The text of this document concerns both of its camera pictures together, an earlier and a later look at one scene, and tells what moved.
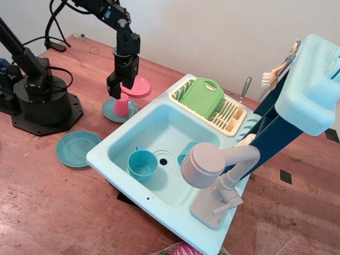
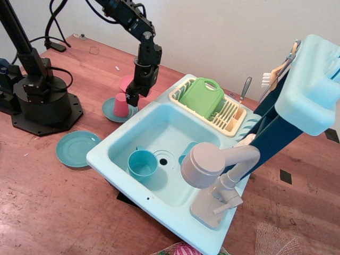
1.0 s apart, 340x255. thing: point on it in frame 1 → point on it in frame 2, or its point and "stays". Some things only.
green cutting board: [202, 99] stays
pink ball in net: [182, 248] stays
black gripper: [126, 67] → [145, 76]
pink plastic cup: [121, 106] stays
